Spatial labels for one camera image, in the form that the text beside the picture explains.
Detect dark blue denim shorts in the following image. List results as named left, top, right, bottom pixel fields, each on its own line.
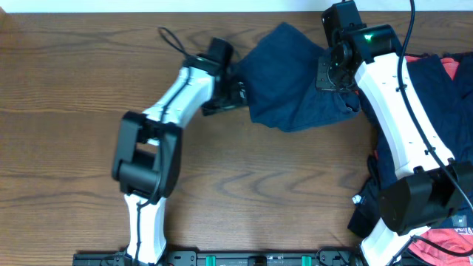
left=231, top=21, right=361, bottom=133

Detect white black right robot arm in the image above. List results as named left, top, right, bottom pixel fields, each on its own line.
left=316, top=22, right=472, bottom=265

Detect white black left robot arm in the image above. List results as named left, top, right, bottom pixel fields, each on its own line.
left=112, top=54, right=233, bottom=265

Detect red orange garment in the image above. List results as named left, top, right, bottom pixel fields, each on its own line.
left=408, top=57, right=472, bottom=266

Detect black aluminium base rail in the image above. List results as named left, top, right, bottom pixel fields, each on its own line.
left=72, top=249, right=364, bottom=266

